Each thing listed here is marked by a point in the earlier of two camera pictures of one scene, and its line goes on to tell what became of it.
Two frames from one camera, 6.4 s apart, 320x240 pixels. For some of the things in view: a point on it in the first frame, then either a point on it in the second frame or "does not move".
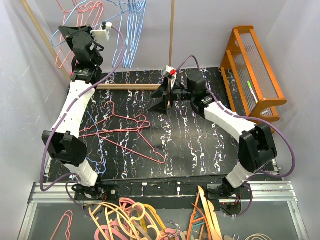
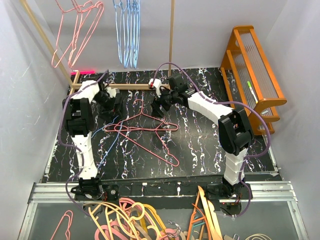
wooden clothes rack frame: [111, 86] does not move
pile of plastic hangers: [128, 220] does not move
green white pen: [252, 91] does not move
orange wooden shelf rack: [253, 85] does not move
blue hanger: [74, 13] → [119, 15]
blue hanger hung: [118, 45] → [122, 9]
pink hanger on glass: [70, 214] does not move
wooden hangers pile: [203, 225] does not move
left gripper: [67, 32] → [106, 112]
